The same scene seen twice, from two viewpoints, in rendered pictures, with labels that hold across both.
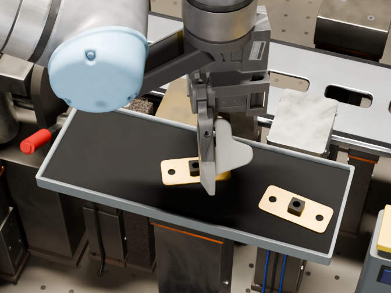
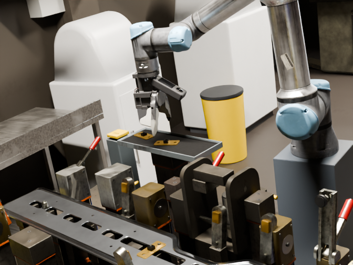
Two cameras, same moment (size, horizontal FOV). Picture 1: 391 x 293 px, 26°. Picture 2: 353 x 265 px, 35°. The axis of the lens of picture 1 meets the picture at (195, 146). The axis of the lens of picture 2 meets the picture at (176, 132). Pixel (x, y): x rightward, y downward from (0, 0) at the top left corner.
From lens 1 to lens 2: 2.32 m
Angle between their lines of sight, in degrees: 105
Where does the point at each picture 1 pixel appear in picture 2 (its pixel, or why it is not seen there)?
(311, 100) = (103, 174)
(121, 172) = (191, 143)
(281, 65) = (86, 231)
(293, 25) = not seen: outside the picture
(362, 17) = (32, 232)
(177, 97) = (151, 191)
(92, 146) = (197, 149)
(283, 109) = (116, 173)
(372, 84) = (58, 220)
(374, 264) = not seen: hidden behind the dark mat
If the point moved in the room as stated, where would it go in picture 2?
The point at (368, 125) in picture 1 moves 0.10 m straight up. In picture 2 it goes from (76, 208) to (70, 181)
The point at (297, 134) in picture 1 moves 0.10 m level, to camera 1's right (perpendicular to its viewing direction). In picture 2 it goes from (119, 167) to (94, 165)
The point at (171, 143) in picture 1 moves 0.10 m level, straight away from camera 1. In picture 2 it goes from (169, 148) to (156, 161)
